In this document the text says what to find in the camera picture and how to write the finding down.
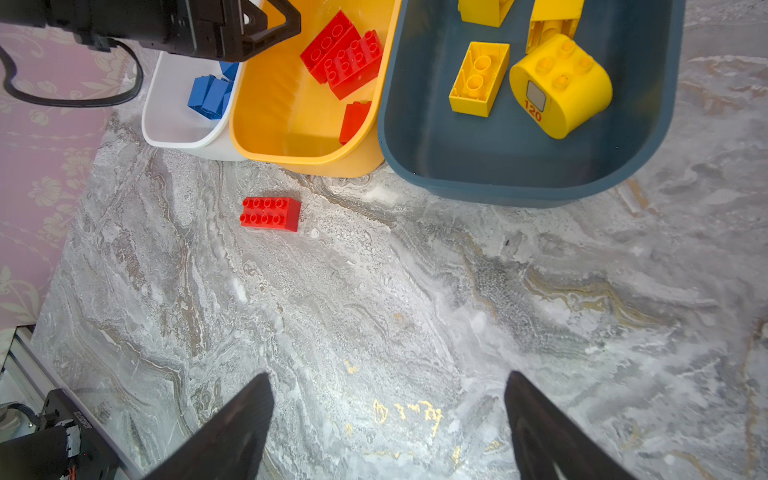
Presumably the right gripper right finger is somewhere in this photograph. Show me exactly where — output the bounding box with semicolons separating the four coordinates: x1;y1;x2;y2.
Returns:
504;371;633;479

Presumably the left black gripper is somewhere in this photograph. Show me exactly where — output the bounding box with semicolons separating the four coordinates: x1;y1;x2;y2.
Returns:
1;0;301;63

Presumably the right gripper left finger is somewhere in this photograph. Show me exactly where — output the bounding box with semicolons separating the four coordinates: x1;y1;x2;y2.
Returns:
147;372;274;479

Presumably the blue long lego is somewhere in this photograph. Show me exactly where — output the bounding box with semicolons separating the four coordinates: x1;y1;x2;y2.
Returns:
219;61;239;82

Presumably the blue square lego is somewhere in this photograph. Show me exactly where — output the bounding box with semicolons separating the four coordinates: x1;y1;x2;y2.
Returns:
187;75;215;113

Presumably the yellow plastic container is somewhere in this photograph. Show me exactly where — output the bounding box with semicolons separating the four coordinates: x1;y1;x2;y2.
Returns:
229;0;401;178

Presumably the red long lego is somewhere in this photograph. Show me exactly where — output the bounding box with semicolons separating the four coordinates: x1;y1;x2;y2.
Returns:
324;30;383;100

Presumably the white plastic container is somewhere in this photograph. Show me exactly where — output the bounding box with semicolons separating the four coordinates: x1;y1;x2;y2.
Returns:
142;52;245;161

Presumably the small red lego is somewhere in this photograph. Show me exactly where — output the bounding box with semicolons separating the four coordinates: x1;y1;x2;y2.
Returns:
339;101;371;145

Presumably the small yellow lego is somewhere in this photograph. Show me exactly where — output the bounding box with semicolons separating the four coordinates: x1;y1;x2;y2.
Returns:
449;41;510;118

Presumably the dark teal plastic container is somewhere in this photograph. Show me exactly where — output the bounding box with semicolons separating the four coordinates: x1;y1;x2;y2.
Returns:
378;1;686;208

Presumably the yellow long lego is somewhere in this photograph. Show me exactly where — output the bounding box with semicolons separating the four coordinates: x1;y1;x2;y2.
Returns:
509;34;613;140

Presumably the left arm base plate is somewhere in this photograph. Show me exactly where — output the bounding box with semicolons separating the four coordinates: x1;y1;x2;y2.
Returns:
1;389;119;480

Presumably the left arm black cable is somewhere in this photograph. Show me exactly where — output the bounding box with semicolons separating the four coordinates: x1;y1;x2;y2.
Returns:
0;37;145;109

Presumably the aluminium front rail frame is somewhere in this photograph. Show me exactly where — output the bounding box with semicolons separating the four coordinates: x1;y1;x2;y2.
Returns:
1;326;67;414

